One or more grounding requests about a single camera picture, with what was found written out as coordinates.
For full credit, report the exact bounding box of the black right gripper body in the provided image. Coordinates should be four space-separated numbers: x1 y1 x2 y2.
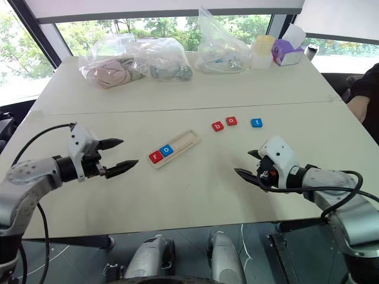
256 155 280 191

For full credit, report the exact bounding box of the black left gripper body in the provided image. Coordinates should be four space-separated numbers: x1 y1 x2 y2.
81 139 108 180

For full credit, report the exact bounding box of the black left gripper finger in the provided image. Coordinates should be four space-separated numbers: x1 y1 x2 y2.
105 159 139 180
97 137 124 150

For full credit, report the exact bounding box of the wooden letter tray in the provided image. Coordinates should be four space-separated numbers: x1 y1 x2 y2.
147 128 202 171

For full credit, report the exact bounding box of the silver right robot leg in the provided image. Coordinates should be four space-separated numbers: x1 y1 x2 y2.
207 230 246 284

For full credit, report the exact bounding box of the silver robot leg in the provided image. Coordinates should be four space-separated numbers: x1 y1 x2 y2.
207 230 246 284
123 235 176 280

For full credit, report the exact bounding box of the silver left robot leg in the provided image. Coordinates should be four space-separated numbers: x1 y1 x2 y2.
123 235 176 280

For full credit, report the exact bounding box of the plastic bag with pink cloth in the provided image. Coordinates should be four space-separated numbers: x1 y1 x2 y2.
78 32 149 89

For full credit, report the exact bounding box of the white translucent container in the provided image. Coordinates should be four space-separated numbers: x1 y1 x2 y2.
250 41 273 70

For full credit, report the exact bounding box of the plastic bag with grey items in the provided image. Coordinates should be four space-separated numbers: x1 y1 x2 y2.
133 37 194 82

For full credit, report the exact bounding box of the black chair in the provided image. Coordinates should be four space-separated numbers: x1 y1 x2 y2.
0 111 17 154

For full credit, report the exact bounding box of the purple tissue box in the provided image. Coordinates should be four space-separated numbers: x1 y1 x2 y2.
271 23 307 67

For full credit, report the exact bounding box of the yellow translucent cup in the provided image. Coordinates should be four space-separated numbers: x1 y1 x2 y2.
256 34 275 57

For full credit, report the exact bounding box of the silver drink can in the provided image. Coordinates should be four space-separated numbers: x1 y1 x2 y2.
304 43 318 62

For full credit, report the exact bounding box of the person in dark clothing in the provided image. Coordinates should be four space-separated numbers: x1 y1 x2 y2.
343 62 379 124

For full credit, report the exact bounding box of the wide white roller blind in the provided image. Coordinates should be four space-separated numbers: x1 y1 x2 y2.
23 0 306 24

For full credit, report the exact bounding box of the narrow white roller blind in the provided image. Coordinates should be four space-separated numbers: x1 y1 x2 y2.
293 0 379 44

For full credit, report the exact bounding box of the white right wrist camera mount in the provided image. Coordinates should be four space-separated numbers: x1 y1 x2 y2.
257 135 300 189

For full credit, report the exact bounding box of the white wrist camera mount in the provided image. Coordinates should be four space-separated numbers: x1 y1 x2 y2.
257 135 300 189
65 122 98 182

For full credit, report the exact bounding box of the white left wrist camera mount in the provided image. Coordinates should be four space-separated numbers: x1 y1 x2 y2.
65 122 98 182

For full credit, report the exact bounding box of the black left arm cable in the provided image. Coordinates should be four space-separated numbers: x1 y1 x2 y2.
11 122 78 284

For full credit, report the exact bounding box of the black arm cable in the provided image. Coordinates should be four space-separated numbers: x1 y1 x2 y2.
11 122 78 284
257 170 379 221

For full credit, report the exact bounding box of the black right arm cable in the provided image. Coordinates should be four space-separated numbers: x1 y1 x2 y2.
257 170 379 221

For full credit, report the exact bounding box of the white floor cable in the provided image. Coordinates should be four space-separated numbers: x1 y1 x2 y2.
241 223 255 284

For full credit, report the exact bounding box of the black table frame bar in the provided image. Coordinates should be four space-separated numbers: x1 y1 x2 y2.
22 235 115 249

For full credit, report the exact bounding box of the black table frame leg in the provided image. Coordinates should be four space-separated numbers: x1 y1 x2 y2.
266 217 326 284

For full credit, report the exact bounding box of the plastic bag with white cables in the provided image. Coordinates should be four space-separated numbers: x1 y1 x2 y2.
194 5 252 75

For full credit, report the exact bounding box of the black window post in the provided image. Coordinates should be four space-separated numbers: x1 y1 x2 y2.
8 0 73 69

